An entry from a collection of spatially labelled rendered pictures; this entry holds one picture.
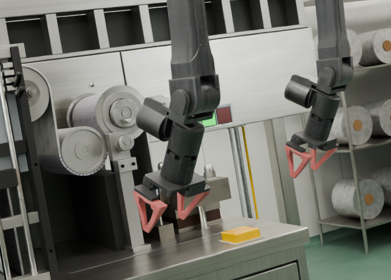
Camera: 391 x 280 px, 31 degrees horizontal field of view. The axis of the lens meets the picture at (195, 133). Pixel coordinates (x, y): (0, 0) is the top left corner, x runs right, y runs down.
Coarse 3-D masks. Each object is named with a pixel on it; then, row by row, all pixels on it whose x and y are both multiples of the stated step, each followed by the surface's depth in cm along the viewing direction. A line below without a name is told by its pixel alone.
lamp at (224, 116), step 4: (220, 108) 231; (224, 108) 232; (228, 108) 233; (220, 112) 231; (224, 112) 232; (228, 112) 233; (220, 116) 231; (224, 116) 232; (228, 116) 233; (220, 120) 231; (224, 120) 232; (228, 120) 233
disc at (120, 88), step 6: (108, 90) 179; (114, 90) 180; (120, 90) 181; (126, 90) 182; (132, 90) 182; (102, 96) 179; (108, 96) 179; (138, 96) 183; (102, 102) 179; (96, 108) 178; (96, 114) 178; (102, 120) 178; (102, 126) 178; (102, 132) 179; (108, 132) 179; (138, 132) 183
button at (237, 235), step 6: (234, 228) 172; (240, 228) 171; (246, 228) 170; (252, 228) 169; (258, 228) 168; (222, 234) 170; (228, 234) 168; (234, 234) 165; (240, 234) 166; (246, 234) 166; (252, 234) 167; (258, 234) 168; (228, 240) 168; (234, 240) 165; (240, 240) 166
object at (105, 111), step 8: (112, 96) 179; (120, 96) 180; (128, 96) 181; (104, 104) 178; (136, 104) 182; (104, 112) 178; (104, 120) 178; (112, 128) 179; (120, 128) 180; (128, 128) 181; (136, 128) 182
